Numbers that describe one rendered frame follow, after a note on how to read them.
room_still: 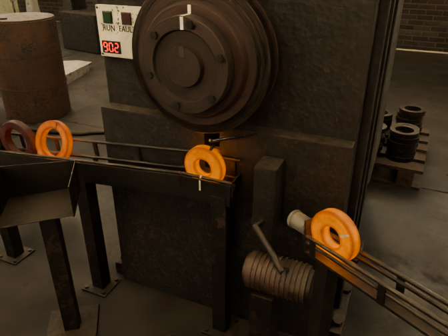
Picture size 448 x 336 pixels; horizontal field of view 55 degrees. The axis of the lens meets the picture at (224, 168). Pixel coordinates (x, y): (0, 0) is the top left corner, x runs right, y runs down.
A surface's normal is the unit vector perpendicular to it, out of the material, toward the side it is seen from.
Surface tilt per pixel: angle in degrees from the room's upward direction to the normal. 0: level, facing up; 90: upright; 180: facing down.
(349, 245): 89
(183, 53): 90
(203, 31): 90
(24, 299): 0
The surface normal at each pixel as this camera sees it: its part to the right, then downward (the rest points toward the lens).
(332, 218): -0.82, 0.25
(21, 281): 0.00, -0.88
